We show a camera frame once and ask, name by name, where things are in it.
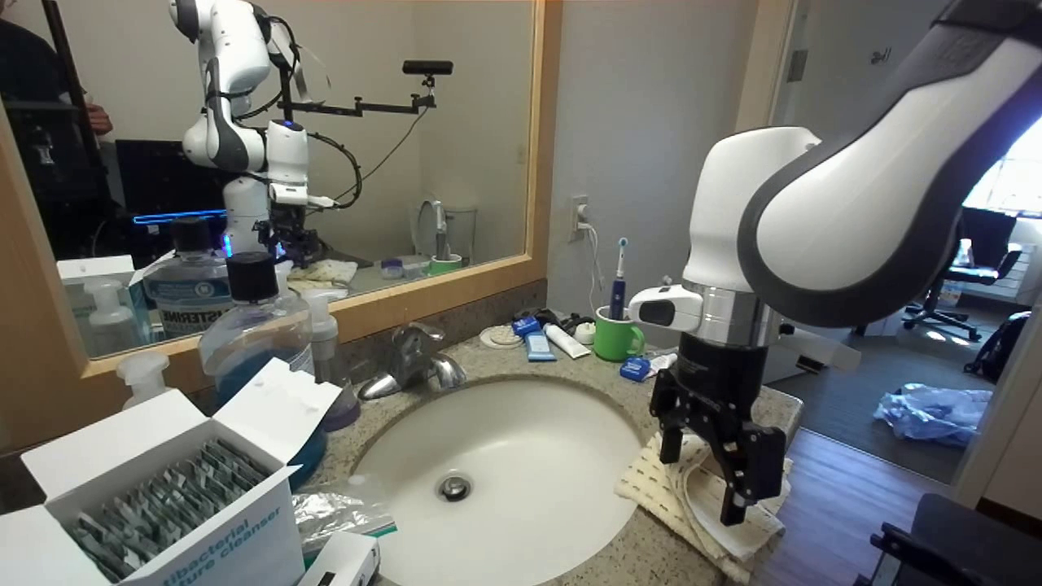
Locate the crumpled blue cloth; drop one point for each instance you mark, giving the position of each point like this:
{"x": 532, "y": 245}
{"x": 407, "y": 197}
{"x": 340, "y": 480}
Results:
{"x": 934, "y": 415}

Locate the small clear pump bottle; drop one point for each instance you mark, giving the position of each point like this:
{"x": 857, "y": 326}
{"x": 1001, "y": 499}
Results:
{"x": 325, "y": 337}

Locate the black office chair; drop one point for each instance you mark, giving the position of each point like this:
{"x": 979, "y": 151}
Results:
{"x": 983, "y": 245}

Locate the mouthwash bottle with black cap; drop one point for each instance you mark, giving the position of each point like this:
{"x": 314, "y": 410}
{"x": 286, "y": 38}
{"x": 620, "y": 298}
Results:
{"x": 255, "y": 331}

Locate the white door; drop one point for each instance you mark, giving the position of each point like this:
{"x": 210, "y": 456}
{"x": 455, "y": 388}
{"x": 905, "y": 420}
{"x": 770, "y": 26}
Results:
{"x": 848, "y": 65}

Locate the cream towel with brown dashes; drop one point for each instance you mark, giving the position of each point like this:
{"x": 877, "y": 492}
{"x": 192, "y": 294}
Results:
{"x": 653, "y": 490}

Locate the dark blue bowl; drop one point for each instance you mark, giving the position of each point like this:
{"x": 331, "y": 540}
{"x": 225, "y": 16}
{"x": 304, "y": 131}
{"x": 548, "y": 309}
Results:
{"x": 311, "y": 456}

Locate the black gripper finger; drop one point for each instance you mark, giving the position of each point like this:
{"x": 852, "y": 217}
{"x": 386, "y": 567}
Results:
{"x": 671, "y": 439}
{"x": 750, "y": 466}

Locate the white oval sink basin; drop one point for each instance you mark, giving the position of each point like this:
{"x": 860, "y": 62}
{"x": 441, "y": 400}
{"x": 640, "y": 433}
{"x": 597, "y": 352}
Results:
{"x": 523, "y": 456}

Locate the open white cardboard box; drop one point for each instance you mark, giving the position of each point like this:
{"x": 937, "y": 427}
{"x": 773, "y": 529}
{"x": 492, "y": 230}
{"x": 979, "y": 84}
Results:
{"x": 174, "y": 510}

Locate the white toothpaste tube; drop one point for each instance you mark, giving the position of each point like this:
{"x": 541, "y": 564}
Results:
{"x": 565, "y": 339}

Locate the round white soap dish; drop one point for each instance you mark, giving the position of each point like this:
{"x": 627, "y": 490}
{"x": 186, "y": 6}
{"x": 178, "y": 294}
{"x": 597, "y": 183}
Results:
{"x": 500, "y": 337}

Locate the small white round container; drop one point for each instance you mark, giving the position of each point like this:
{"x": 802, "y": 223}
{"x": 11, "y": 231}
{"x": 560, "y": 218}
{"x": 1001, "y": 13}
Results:
{"x": 584, "y": 332}

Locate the chrome faucet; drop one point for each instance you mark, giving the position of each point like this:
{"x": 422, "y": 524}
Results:
{"x": 417, "y": 359}

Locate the black bag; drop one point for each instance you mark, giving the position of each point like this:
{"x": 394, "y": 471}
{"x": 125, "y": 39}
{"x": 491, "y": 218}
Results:
{"x": 999, "y": 346}

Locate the small blue and white tube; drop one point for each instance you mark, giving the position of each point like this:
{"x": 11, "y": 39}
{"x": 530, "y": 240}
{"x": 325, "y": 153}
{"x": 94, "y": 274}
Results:
{"x": 635, "y": 368}

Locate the flat blue packet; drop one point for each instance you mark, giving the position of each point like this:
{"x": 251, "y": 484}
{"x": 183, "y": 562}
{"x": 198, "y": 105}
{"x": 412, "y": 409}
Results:
{"x": 538, "y": 346}

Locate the translucent white bottle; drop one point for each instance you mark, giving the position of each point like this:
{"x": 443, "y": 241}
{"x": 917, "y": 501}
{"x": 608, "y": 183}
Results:
{"x": 146, "y": 374}

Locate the small white box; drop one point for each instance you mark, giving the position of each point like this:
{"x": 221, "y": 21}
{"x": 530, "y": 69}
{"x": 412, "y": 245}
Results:
{"x": 343, "y": 562}

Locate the green mug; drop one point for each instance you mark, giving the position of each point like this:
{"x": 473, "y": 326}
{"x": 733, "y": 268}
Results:
{"x": 618, "y": 339}

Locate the blue electric toothbrush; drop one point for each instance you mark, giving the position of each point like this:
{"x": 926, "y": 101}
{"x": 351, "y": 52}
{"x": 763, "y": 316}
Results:
{"x": 620, "y": 286}

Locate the wood framed wall mirror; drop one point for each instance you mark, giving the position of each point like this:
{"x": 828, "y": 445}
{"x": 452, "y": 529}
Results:
{"x": 458, "y": 286}

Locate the clear plastic wrapper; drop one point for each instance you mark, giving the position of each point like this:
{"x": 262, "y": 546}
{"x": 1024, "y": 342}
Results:
{"x": 331, "y": 510}

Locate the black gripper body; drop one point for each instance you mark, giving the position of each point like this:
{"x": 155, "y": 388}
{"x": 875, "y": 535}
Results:
{"x": 719, "y": 385}

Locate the black chair frame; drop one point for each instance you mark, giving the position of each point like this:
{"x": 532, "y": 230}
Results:
{"x": 954, "y": 540}

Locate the small blue box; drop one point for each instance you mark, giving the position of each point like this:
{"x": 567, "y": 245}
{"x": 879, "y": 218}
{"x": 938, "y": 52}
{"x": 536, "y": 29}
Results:
{"x": 527, "y": 322}

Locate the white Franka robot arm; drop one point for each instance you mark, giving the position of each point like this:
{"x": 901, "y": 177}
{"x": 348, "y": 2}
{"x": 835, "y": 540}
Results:
{"x": 869, "y": 197}

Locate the wall outlet with charger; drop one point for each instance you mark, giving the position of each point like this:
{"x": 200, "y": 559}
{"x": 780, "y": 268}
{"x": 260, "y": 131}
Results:
{"x": 584, "y": 223}

